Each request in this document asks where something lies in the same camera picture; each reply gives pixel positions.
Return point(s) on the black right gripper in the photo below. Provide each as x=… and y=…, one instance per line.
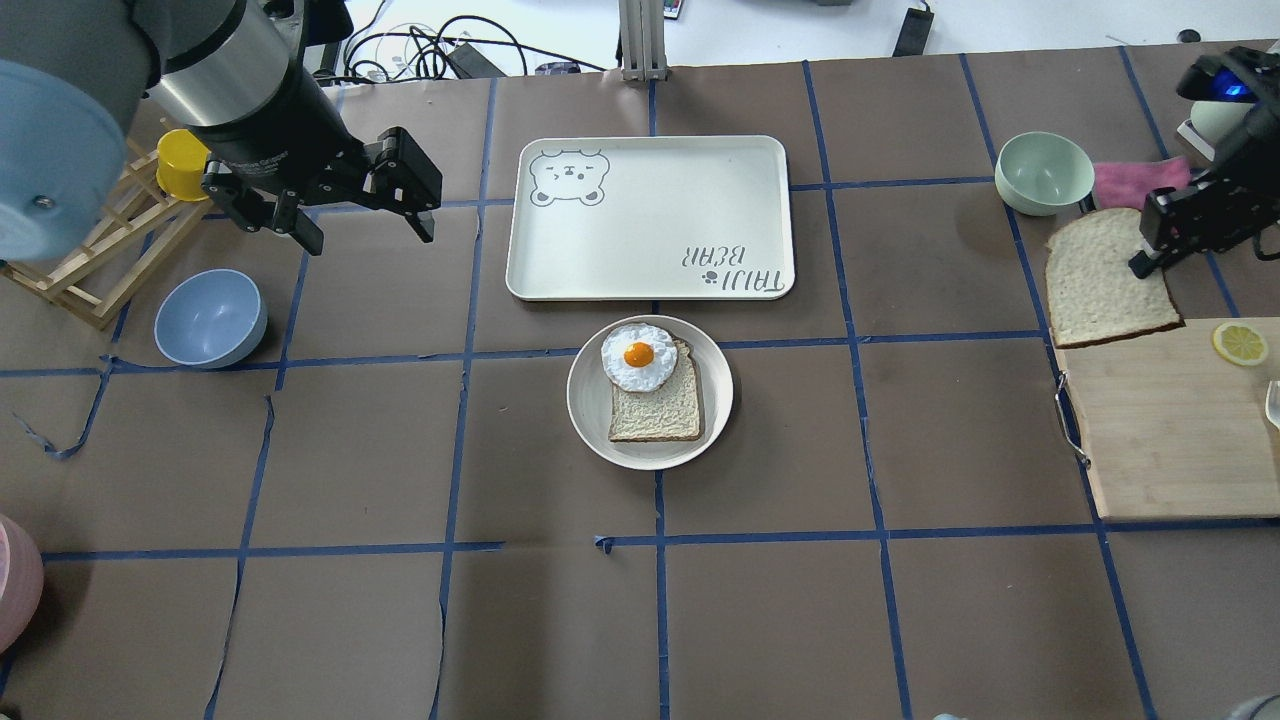
x=1196, y=213

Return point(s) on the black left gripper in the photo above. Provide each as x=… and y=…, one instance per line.
x=268, y=127

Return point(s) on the bread slice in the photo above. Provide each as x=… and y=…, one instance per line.
x=671, y=413
x=1092, y=295

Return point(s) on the cream round plate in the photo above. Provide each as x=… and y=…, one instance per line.
x=588, y=398

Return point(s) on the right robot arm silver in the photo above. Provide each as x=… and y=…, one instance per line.
x=1242, y=78

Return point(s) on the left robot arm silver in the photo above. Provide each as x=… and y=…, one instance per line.
x=73, y=74

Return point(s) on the bread slice on plate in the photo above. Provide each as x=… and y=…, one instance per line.
x=671, y=413

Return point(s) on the pink cloth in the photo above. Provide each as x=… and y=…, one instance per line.
x=1126, y=184

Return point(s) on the lemon slice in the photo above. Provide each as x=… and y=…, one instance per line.
x=1239, y=343

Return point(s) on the green bowl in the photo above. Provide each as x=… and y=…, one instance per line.
x=1040, y=174

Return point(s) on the wooden cutting board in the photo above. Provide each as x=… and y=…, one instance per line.
x=1171, y=430

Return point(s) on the blue bowl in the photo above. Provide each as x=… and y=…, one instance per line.
x=213, y=319

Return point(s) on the yellow cup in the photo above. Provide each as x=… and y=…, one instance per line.
x=181, y=163

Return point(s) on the wooden rack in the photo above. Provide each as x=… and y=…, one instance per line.
x=136, y=211

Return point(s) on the cream bear tray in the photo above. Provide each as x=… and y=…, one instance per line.
x=652, y=218

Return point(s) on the fake fried egg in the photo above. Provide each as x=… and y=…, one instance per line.
x=639, y=357

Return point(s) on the black power adapter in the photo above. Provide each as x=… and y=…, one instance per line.
x=914, y=31

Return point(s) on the pink bowl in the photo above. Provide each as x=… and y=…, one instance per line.
x=22, y=581

